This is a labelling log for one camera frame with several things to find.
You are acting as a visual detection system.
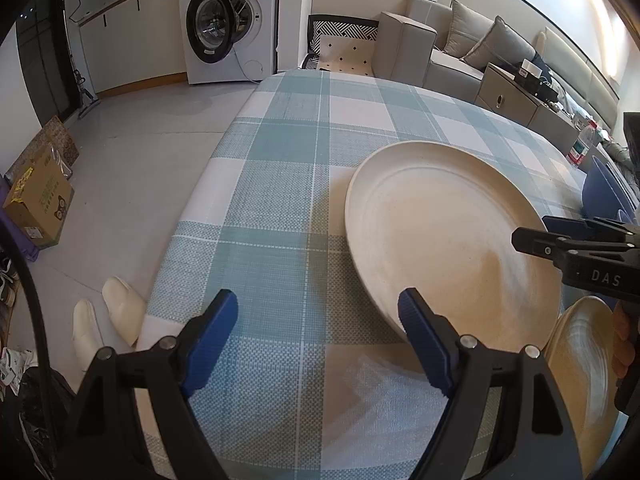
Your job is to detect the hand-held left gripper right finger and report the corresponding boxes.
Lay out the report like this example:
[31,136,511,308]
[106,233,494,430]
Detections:
[397,287,583,480]

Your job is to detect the dark bag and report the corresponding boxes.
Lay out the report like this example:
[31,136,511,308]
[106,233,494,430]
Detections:
[10,365,76,480]

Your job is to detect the teal checkered tablecloth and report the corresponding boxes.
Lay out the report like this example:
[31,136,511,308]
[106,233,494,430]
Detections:
[136,69,601,480]

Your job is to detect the white lower kitchen cabinets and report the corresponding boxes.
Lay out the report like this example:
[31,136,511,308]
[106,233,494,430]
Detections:
[77,0,188,98]

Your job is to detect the white washing machine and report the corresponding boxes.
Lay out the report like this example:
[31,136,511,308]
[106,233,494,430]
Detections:
[178,0,277,85]

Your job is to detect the cream slipper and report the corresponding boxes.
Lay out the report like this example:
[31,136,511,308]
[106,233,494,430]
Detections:
[72,299,110,377]
[102,275,147,348]

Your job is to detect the dark glass door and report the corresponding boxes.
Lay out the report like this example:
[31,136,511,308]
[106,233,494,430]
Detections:
[14,0,78,136]

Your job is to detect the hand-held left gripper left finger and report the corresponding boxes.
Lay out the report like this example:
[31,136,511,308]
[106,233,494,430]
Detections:
[62,288,239,480]

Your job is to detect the person's right hand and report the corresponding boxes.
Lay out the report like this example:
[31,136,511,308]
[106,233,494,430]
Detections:
[612,304,632,386]

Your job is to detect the printed cardboard box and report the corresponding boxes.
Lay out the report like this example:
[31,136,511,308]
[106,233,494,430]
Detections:
[2,142,76,252]

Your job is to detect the light grey sofa cushion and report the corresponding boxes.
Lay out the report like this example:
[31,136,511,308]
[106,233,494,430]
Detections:
[442,0,496,61]

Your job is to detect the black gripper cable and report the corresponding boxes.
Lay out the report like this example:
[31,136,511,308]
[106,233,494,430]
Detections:
[0,217,57,411]

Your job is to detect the grey sofa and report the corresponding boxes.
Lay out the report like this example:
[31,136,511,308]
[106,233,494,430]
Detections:
[376,0,501,106]

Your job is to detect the dark grey sofa cushion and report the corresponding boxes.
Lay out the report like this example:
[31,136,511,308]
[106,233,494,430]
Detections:
[462,15,537,72]

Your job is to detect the grey side cabinet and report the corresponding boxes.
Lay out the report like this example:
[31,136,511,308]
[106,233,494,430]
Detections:
[475,62,586,148]

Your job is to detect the dark blue clothing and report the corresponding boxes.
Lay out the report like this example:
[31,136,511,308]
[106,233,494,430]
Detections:
[532,50,553,81]

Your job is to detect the flat patterned cardboard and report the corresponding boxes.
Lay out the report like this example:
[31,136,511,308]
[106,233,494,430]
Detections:
[9,115,81,181]

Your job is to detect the padded bed headboard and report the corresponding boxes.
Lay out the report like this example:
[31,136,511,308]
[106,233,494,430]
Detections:
[535,25,623,126]

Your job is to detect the dark blue bowl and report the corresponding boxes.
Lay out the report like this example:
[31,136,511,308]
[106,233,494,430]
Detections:
[582,155,640,222]

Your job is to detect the floor mop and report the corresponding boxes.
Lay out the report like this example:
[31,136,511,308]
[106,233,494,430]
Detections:
[72,67,103,120]

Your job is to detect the black storage box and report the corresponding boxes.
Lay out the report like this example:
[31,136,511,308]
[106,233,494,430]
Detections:
[515,67,561,103]

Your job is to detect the red-label water bottle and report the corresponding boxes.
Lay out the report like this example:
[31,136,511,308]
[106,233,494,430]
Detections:
[567,120,601,167]

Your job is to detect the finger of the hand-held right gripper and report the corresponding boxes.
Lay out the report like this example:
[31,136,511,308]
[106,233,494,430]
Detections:
[542,216,638,236]
[511,227,583,266]

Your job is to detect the cream plate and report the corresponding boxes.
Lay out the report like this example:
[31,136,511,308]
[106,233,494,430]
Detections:
[544,295,628,478]
[344,140,564,377]

